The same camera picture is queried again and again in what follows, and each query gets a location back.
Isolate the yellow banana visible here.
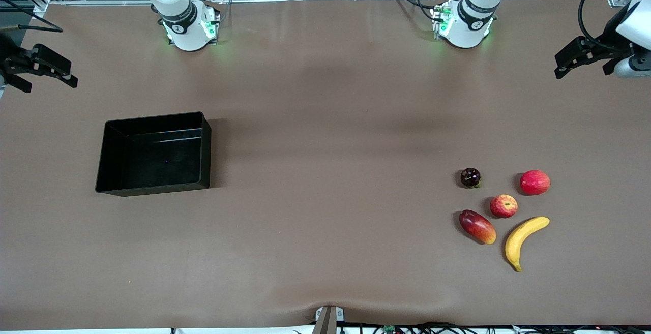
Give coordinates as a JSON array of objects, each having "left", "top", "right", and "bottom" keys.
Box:
[{"left": 505, "top": 216, "right": 551, "bottom": 272}]

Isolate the brown table cover mat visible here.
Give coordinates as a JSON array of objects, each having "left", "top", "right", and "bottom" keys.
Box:
[{"left": 0, "top": 0, "right": 651, "bottom": 330}]

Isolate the pinkish red peach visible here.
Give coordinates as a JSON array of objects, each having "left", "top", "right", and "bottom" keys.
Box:
[{"left": 520, "top": 170, "right": 551, "bottom": 196}]

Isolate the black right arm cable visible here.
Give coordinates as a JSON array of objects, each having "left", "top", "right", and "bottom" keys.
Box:
[{"left": 0, "top": 0, "right": 65, "bottom": 34}]

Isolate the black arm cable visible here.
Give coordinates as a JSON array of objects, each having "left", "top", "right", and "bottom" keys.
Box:
[
  {"left": 577, "top": 0, "right": 618, "bottom": 47},
  {"left": 0, "top": 0, "right": 65, "bottom": 34}
]

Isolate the red yellow mango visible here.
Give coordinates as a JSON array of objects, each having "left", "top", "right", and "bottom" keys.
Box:
[{"left": 459, "top": 209, "right": 497, "bottom": 245}]

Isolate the red yellow striped apple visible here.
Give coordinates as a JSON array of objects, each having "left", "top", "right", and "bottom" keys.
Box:
[{"left": 490, "top": 194, "right": 519, "bottom": 219}]

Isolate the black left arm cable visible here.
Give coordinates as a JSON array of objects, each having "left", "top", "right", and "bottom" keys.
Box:
[{"left": 577, "top": 0, "right": 618, "bottom": 47}]

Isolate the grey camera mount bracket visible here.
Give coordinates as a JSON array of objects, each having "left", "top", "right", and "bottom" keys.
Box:
[{"left": 313, "top": 305, "right": 345, "bottom": 334}]

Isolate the black plastic box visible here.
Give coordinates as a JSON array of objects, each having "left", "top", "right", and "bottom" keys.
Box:
[{"left": 95, "top": 111, "right": 212, "bottom": 197}]

